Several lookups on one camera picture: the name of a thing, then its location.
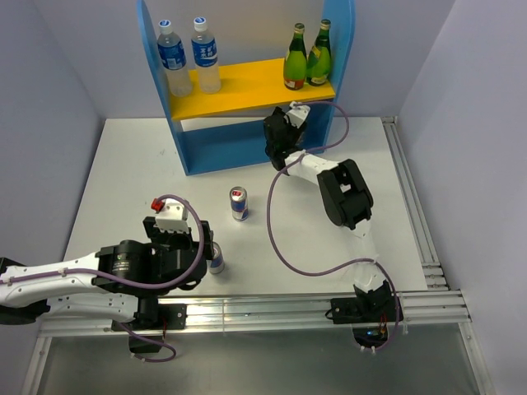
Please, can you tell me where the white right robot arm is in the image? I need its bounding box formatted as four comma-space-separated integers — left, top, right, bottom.
263, 101, 401, 335

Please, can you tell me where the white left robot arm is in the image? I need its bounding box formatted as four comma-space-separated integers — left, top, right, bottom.
1, 216, 214, 330

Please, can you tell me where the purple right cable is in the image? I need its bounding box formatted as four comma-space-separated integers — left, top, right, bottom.
266, 100, 401, 351

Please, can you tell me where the Pocari Sweat bottle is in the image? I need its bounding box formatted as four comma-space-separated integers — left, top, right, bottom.
157, 20, 193, 97
191, 16, 222, 94

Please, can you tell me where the Red Bull can front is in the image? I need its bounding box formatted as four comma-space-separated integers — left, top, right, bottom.
208, 242, 225, 274

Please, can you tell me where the green glass bottle right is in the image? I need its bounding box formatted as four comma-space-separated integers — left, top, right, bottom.
306, 19, 332, 86

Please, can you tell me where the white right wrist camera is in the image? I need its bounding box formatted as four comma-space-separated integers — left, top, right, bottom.
284, 101, 310, 128

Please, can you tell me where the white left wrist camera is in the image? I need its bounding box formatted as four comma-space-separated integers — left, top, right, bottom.
151, 198, 189, 234

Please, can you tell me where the red bull can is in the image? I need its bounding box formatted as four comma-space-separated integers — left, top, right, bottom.
208, 242, 225, 274
229, 186, 249, 221

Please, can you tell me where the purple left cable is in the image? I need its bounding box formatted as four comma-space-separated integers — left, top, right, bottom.
0, 193, 206, 363

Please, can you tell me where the green glass bottle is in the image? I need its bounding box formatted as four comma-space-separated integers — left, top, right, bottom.
306, 19, 332, 86
282, 23, 307, 91

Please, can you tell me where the blue and yellow shelf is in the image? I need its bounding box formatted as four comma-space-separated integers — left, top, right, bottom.
136, 1, 356, 175

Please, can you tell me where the purple cable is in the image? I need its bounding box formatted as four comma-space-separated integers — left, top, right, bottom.
266, 100, 401, 351
0, 193, 206, 363

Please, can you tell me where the aluminium rail frame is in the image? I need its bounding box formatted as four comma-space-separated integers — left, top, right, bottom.
22, 118, 495, 394

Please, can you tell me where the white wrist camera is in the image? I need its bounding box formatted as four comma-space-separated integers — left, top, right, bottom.
151, 198, 189, 234
284, 101, 310, 128

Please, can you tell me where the green glass bottle left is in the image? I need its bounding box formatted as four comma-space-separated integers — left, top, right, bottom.
282, 23, 307, 91

